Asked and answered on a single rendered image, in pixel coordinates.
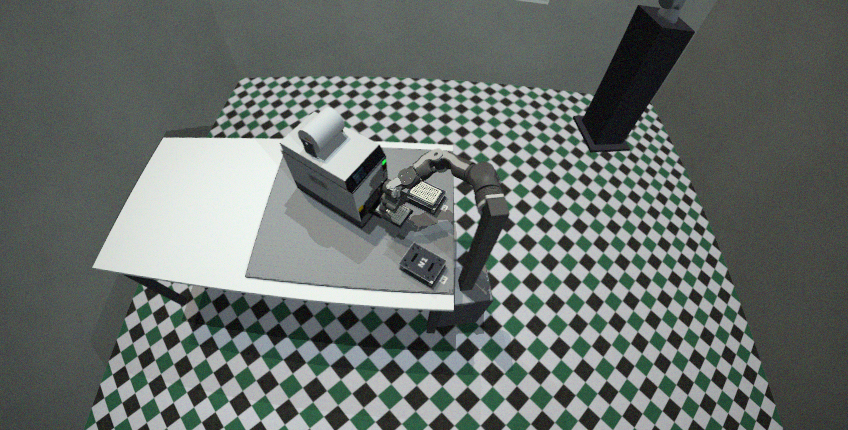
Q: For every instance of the white horizontal cylinder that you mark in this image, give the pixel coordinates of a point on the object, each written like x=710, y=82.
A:
x=321, y=129

